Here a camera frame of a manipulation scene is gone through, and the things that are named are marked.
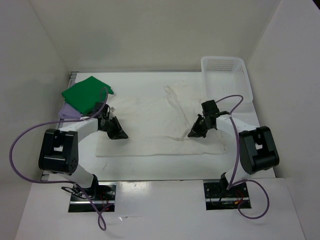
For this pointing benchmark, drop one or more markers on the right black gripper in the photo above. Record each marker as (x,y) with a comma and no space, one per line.
(193,133)

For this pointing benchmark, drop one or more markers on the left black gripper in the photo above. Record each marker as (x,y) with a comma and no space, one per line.
(120,134)

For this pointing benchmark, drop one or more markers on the white t shirt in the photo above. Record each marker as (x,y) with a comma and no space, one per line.
(159,125)

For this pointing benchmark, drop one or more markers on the green t shirt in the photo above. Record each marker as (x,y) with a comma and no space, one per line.
(83,96)

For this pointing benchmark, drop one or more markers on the purple t shirt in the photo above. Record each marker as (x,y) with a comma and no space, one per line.
(67,112)

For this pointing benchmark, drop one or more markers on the white plastic basket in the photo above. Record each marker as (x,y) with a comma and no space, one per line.
(223,76)

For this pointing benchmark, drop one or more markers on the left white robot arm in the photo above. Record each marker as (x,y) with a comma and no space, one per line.
(59,152)

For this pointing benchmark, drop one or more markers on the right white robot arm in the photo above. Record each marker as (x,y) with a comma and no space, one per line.
(255,146)

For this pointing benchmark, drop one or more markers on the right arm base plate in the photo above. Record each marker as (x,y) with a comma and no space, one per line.
(218,198)

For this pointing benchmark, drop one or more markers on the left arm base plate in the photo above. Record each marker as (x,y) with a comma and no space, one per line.
(104,201)

